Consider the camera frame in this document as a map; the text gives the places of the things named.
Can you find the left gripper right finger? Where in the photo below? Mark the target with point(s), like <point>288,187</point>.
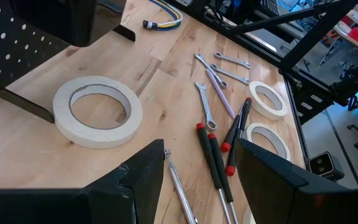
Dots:
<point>291,202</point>

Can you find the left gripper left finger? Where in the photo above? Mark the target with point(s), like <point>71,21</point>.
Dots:
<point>73,205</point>

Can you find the white masking tape roll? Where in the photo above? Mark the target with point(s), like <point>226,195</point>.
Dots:
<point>250,99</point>
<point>64,124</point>
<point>248,217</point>
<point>270,126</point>

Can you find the black red-capped screwdriver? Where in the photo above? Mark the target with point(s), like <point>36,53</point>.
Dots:
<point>219,161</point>
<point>207,149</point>
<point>231,161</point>
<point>245,107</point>

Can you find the silver telescopic pickup tool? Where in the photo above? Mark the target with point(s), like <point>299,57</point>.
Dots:
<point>179,186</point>

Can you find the pale purple pen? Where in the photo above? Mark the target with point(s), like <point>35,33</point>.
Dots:
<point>221,93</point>

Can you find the black metal pegboard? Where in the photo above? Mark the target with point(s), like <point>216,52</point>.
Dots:
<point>11,62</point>

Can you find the black pegboard bin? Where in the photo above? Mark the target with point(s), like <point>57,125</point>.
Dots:
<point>67,21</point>

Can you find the black depth camera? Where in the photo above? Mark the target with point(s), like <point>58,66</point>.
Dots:
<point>322,165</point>

